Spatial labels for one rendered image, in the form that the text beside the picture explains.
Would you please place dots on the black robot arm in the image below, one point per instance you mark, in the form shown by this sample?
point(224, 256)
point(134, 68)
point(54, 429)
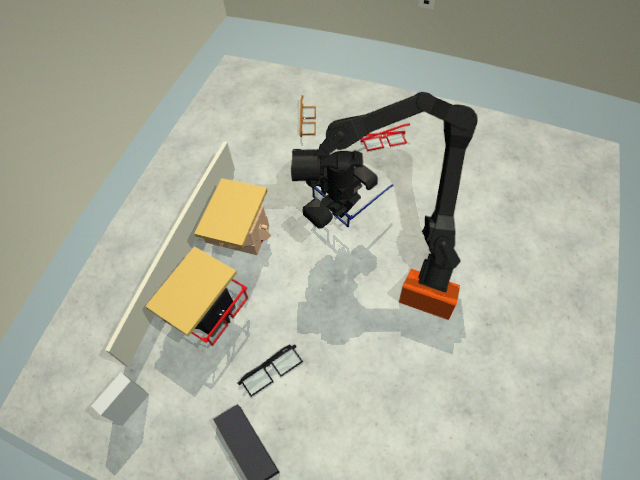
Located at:
point(459, 123)

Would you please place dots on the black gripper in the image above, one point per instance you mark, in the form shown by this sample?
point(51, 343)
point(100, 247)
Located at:
point(340, 198)

